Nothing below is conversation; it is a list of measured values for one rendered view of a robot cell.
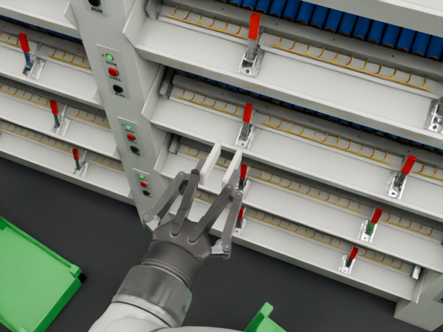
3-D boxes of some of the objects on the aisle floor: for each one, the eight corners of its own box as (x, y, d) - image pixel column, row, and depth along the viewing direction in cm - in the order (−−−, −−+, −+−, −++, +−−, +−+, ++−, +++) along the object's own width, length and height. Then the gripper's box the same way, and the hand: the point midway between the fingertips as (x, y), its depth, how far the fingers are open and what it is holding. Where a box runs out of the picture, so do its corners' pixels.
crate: (87, 277, 131) (79, 267, 124) (33, 346, 122) (22, 338, 115) (3, 221, 139) (-8, 209, 132) (-54, 281, 131) (-69, 271, 124)
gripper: (111, 271, 69) (182, 149, 83) (219, 315, 66) (274, 180, 80) (104, 245, 63) (182, 118, 77) (222, 291, 60) (281, 151, 74)
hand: (221, 166), depth 76 cm, fingers open, 3 cm apart
